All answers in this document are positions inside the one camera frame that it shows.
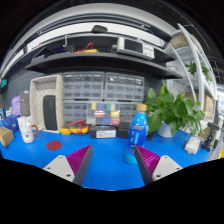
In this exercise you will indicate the grey small-parts drawer cabinet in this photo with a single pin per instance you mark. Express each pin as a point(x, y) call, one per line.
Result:
point(74, 111)
point(128, 111)
point(124, 87)
point(83, 85)

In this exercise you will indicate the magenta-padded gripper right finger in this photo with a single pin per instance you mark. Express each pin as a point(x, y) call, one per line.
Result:
point(163, 166)

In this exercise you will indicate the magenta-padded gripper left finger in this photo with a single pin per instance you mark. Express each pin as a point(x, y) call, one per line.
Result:
point(61, 166)

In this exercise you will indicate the black box white label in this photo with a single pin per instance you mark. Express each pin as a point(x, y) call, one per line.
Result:
point(103, 132)

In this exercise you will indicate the plain white cup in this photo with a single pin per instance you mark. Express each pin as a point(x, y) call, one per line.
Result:
point(23, 120)

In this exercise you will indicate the flat round red coaster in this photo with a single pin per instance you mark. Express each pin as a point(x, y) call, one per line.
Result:
point(54, 145)

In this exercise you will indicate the blue carton box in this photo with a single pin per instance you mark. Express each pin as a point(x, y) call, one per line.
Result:
point(11, 122)

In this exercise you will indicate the black wall shelf unit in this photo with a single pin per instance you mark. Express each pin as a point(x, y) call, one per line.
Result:
point(100, 60)

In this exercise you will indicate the small plain black box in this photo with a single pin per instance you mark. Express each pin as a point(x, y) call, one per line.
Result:
point(123, 130)

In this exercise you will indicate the white power adapter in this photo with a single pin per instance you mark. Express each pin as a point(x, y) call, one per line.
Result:
point(192, 145)

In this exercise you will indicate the clear organizer box coloured parts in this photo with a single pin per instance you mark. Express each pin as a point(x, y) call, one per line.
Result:
point(103, 113)

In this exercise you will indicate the black stand device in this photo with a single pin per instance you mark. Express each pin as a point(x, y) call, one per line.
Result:
point(212, 135)

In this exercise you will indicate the black oblong speaker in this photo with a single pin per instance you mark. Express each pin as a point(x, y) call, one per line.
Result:
point(50, 112)

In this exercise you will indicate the green potted plant white pot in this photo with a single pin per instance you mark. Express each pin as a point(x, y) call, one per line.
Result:
point(166, 111)

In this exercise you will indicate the purple pouch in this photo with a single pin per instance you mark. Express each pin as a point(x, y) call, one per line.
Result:
point(16, 106)

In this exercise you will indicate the blue drink bottle yellow cap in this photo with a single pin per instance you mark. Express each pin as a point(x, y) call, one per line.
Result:
point(138, 131)

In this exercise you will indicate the small brown cardboard box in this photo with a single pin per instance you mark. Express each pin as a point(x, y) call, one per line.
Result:
point(5, 136)

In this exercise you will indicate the dark grey tall box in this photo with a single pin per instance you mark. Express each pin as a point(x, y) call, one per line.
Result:
point(25, 103)

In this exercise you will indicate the white metal shelf unit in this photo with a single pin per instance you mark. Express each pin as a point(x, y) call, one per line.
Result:
point(196, 66)

